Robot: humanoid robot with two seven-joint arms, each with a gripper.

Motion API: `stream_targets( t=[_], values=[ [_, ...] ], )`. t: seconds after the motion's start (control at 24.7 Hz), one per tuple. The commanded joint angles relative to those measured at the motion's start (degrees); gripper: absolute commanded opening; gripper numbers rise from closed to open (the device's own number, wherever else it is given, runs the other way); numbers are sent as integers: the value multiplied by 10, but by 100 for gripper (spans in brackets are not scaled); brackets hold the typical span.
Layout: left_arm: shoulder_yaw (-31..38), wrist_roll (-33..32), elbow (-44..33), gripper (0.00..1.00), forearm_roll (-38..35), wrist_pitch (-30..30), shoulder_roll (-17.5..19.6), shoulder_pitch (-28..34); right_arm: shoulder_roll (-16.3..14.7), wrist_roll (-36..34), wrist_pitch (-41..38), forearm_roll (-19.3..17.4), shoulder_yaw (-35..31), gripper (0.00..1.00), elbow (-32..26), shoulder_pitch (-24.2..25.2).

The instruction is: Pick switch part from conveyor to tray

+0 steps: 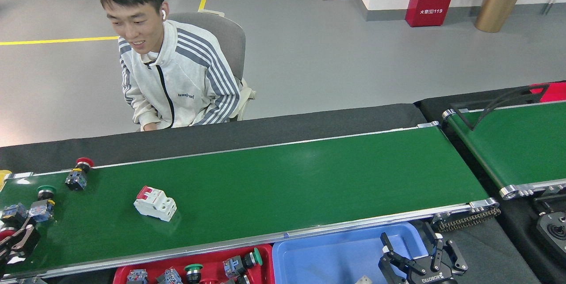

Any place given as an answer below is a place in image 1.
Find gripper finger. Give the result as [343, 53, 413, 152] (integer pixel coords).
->
[11, 224, 41, 258]
[0, 240, 13, 273]

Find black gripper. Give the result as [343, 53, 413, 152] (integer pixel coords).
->
[379, 233, 468, 284]

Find green switch with yellow ring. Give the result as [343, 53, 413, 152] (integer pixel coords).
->
[28, 184, 57, 223]

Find green push button switch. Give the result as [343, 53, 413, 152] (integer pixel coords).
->
[222, 247, 264, 280]
[155, 267, 183, 284]
[184, 263, 204, 284]
[126, 269, 149, 284]

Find blue plastic tray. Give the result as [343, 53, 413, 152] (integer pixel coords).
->
[271, 221, 429, 284]

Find green conveyor belt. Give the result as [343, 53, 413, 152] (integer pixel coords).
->
[0, 121, 500, 284]
[442, 98, 566, 200]

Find red plastic tray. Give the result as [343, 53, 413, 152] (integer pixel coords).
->
[112, 243, 275, 284]

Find black machine base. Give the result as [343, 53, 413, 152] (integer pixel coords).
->
[533, 193, 566, 269]

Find red plastic bin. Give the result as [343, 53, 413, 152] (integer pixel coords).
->
[530, 82, 566, 104]

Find person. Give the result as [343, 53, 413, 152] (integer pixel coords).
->
[98, 0, 241, 132]

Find gold plant pot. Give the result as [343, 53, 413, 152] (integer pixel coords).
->
[474, 0, 523, 33]

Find grey office chair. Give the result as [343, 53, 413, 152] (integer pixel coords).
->
[168, 10, 257, 122]

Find conveyor drive chain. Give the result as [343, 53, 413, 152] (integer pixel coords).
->
[435, 207, 501, 233]

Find black hose bundle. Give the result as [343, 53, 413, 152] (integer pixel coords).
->
[451, 83, 551, 130]

